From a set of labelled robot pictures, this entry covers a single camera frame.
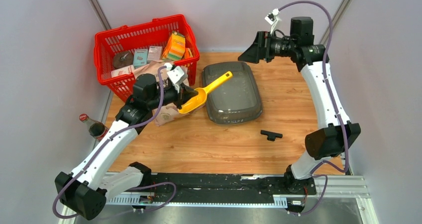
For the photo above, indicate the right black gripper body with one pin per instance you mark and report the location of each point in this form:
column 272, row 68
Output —
column 265, row 39

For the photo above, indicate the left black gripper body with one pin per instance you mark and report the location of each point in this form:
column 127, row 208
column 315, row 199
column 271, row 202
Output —
column 170, row 95

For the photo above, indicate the yellow plastic scoop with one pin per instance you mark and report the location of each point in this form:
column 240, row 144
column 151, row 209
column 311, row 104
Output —
column 201, row 98

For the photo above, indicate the cat litter bag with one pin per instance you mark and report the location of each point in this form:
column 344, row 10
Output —
column 167, row 112

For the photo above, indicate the black bag clip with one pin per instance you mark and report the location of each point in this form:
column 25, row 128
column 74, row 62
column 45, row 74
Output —
column 271, row 136

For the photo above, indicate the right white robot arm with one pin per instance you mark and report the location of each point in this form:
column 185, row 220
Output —
column 335, row 133

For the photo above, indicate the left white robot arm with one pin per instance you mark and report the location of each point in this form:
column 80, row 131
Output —
column 86, row 189

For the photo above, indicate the pink small box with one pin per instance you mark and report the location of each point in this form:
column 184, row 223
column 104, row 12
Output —
column 154, row 53

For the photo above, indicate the grey plastic litter box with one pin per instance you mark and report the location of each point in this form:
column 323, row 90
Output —
column 238, row 99

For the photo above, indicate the white pink flat box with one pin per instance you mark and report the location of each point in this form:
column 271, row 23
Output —
column 122, row 71

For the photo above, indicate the teal small box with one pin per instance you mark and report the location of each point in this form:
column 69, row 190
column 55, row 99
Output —
column 140, row 58

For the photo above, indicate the orange sponge pack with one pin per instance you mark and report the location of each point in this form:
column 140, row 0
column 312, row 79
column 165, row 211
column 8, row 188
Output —
column 175, row 48

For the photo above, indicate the brown round disc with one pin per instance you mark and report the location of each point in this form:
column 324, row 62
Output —
column 122, row 59

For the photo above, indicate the red plastic shopping basket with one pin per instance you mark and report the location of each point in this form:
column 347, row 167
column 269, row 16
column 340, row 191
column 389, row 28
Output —
column 129, row 38

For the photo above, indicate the cola bottle red cap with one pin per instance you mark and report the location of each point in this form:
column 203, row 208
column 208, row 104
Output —
column 95, row 128

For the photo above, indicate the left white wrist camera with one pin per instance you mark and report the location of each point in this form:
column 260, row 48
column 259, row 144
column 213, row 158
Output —
column 176, row 74

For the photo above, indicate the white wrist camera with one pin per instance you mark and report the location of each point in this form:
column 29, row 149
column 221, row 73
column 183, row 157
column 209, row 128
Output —
column 176, row 74
column 273, row 17

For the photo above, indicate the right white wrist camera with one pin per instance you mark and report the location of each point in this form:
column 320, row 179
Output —
column 273, row 17

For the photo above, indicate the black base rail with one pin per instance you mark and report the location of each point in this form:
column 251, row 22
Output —
column 222, row 189

